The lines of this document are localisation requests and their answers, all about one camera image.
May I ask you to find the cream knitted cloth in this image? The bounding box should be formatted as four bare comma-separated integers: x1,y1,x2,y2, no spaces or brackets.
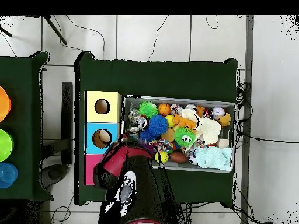
180,108,222,146

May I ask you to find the small orange basketball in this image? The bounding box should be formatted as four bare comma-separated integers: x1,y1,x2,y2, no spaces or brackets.
158,103,172,117

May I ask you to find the plain green spiky ball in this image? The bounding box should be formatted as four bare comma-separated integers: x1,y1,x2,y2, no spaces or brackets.
137,100,159,118

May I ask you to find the light blue knitted cloth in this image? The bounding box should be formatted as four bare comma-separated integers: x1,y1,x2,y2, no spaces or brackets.
194,146,233,172

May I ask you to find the orange bowl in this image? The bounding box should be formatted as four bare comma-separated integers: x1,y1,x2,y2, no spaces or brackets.
0,85,12,123

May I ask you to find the large blue spiky ball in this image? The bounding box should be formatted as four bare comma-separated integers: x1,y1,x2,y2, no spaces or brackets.
148,114,169,137

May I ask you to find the black upright panel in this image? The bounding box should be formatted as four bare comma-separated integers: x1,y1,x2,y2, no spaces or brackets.
61,81,74,165

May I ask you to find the orange toy building block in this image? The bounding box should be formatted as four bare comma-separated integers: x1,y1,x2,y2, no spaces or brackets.
172,114,197,131

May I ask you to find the green bowl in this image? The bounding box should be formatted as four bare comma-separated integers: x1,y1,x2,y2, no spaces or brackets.
0,128,14,163

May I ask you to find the wire mesh bin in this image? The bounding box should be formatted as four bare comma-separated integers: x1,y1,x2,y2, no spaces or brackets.
119,94,237,174

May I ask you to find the white baseball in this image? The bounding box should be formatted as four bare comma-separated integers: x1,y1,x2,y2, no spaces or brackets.
211,106,226,118

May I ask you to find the dark green tablecloth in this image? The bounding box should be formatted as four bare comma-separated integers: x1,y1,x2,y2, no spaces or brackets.
0,51,54,202
74,51,239,208

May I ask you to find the wooden box with three holes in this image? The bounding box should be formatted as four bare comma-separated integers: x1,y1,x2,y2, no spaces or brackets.
84,90,122,186

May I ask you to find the blue bowl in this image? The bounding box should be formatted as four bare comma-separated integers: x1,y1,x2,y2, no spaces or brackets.
0,162,19,189

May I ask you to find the green spiky ball with eyes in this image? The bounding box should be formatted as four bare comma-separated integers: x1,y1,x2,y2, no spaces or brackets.
173,127,196,148

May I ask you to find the yellow smiley ball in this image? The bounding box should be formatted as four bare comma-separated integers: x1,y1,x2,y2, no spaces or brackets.
155,151,169,165

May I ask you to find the black tripod leg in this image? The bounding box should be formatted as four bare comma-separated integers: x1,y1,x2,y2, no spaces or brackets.
43,15,68,46

